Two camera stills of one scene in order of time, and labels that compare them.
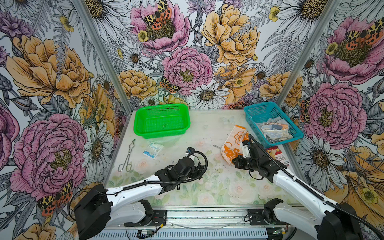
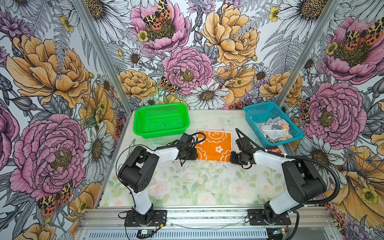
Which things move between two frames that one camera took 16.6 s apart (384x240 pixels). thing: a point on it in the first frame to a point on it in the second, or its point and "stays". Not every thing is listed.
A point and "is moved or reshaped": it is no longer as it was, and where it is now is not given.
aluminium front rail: (204, 219) stays
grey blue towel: (276, 129) stays
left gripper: (195, 174) to (193, 156)
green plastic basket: (162, 120) stays
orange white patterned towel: (232, 148) is moved or reshaped
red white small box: (277, 154) stays
